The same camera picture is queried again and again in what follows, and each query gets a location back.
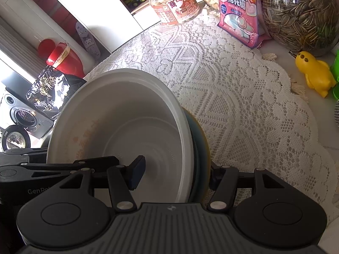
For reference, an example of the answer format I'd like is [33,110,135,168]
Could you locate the blue bowl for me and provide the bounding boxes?
[183,108,206,202]

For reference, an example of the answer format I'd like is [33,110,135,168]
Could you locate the ghost shaped decoration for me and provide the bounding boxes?
[75,22,101,59]

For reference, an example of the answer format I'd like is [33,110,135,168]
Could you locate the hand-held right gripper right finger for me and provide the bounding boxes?
[208,163,290,213]

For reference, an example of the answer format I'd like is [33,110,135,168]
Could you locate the clear jar of sunflower seeds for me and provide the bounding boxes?
[258,0,339,58]

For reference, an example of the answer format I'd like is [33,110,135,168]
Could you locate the red bowl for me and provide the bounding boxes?
[46,42,87,78]

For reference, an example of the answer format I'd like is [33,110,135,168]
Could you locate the white wall cabinet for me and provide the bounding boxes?
[37,0,161,54]

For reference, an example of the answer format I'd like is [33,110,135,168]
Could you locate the red round lid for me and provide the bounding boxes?
[37,39,58,57]

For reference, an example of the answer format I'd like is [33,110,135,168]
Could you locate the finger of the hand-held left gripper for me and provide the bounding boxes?
[2,148,49,162]
[0,156,120,179]

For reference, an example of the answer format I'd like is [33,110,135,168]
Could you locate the ribbed radiator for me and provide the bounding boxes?
[0,18,45,69]

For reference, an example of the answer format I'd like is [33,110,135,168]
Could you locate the peanut jar with red label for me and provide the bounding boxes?
[144,0,202,26]

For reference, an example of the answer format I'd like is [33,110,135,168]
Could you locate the yellow duck toy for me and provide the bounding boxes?
[295,51,337,98]

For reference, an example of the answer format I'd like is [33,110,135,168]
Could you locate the green toy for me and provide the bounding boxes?
[330,49,339,100]

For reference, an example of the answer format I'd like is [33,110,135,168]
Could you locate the silver washing machine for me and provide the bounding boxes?
[0,86,55,141]

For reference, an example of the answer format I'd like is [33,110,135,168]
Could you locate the white lace tablecloth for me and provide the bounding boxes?
[85,8,336,232]

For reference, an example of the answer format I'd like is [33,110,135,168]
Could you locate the white plastic bowl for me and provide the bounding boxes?
[46,68,195,205]

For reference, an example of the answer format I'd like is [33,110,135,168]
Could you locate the round washing machine door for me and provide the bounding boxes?
[1,125,32,152]

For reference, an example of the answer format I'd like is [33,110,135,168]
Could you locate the white bowl with yellow rim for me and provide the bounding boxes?
[195,122,213,199]

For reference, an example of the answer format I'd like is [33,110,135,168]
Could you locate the pink marshmallow bag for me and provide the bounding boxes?
[216,0,274,50]

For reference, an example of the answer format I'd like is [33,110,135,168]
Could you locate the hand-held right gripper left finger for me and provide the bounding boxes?
[57,156,147,213]

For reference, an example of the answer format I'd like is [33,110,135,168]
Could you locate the black printed snack bag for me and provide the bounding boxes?
[26,67,88,117]

